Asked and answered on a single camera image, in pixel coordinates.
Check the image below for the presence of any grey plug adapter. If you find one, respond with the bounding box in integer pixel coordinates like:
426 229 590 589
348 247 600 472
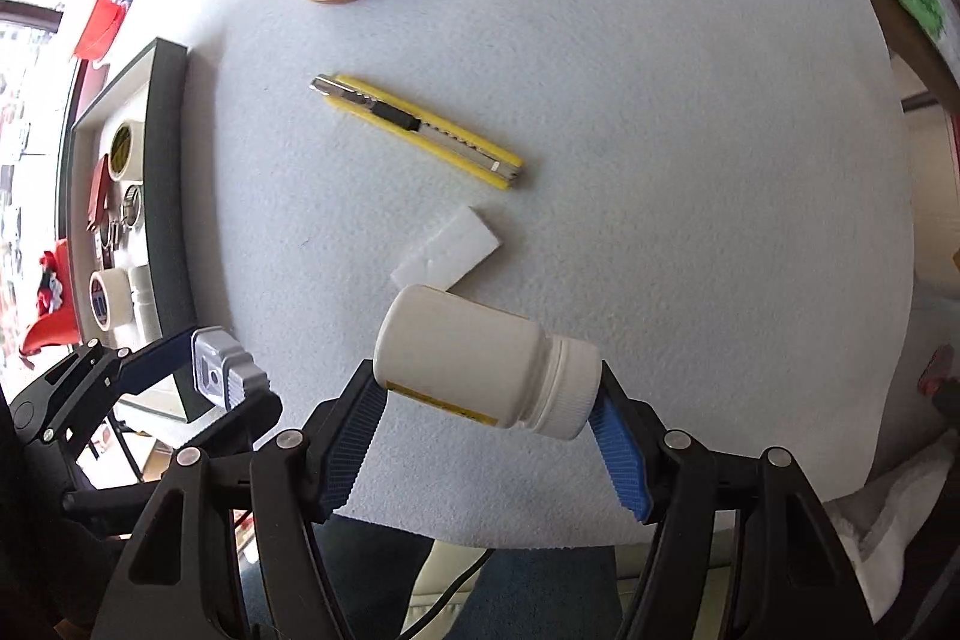
191 326 269 408

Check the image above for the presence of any dark grey storage tray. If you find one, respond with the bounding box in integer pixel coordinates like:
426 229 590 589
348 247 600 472
58 38 197 423

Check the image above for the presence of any yellow utility knife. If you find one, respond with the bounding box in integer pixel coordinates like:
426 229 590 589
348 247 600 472
310 74 524 191

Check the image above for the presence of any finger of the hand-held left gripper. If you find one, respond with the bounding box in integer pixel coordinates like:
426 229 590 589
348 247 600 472
64 389 284 513
11 326 202 457

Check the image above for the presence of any white tape roll yellow core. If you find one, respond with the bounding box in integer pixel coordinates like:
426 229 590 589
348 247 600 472
107 121 147 182

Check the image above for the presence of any small red object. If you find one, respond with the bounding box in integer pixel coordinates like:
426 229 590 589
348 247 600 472
919 344 957 397

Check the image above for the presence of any white foam pad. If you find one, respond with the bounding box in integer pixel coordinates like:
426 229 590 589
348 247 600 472
390 205 502 292

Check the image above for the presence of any black cable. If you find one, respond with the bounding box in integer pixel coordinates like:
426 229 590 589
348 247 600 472
401 546 496 640

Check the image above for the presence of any red plastic item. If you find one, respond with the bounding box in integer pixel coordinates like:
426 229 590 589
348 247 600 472
73 0 151 60
19 239 80 356

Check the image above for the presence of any red box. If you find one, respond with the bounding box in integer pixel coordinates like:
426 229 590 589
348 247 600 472
86 155 113 232

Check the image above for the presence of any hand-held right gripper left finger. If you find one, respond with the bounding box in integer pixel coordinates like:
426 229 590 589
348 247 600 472
90 364 387 640

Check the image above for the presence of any white cloth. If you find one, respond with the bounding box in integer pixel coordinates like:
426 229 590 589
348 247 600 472
821 426 960 618

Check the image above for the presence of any white tape roll blue core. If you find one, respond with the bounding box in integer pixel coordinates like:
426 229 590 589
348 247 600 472
88 269 134 332

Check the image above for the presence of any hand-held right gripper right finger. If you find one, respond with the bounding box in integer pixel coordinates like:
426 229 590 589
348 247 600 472
589 362 878 640

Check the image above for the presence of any small white bottle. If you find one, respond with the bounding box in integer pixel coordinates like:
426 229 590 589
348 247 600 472
127 265 155 311

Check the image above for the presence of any white plastic bottle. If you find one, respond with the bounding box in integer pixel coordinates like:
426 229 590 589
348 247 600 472
373 284 602 440

